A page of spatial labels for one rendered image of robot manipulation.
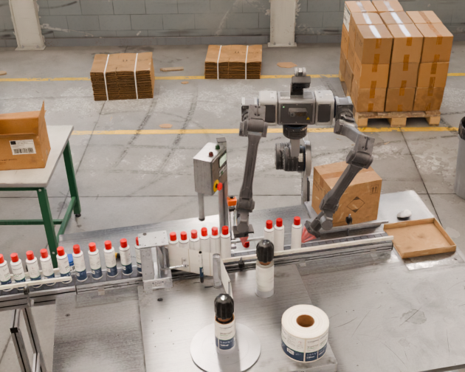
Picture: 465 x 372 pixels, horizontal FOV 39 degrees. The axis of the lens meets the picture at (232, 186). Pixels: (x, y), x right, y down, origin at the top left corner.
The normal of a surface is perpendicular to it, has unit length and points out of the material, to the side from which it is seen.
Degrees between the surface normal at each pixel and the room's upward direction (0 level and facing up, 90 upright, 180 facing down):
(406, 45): 89
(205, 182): 90
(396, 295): 0
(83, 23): 90
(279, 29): 90
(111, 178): 0
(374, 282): 0
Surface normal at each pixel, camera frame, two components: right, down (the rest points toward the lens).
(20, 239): -0.02, -0.84
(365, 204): 0.29, 0.52
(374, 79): 0.00, 0.54
